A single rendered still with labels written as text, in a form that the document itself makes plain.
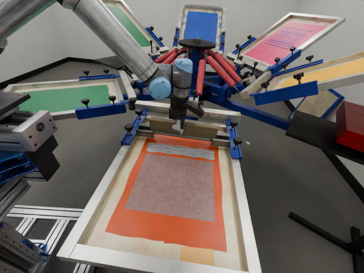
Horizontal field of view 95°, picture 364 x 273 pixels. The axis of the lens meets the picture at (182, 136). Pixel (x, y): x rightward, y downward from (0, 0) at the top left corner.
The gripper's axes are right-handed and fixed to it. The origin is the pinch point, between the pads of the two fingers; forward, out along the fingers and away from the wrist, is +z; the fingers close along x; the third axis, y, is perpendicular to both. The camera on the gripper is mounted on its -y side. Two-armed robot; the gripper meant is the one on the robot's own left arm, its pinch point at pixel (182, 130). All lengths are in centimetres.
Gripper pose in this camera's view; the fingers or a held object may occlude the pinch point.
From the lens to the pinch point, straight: 89.5
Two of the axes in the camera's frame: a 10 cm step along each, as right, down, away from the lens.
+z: -0.7, 7.8, 6.2
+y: -9.9, -1.3, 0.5
